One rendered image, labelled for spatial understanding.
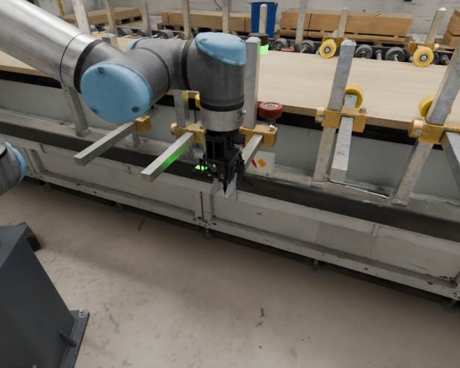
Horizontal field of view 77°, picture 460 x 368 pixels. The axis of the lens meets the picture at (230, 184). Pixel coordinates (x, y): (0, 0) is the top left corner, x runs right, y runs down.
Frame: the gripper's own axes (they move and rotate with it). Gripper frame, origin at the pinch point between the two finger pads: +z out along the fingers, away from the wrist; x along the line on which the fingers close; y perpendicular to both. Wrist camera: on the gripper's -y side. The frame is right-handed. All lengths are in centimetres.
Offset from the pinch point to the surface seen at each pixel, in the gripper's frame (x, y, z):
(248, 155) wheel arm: 1.1, -14.1, -3.4
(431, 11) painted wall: 156, -740, 25
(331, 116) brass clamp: 20.6, -27.9, -12.9
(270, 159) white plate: 4.5, -28.0, 5.1
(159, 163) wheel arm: -24.0, -6.0, 0.4
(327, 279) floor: 36, -49, 83
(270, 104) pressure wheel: -0.1, -41.0, -8.6
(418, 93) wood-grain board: 50, -75, -8
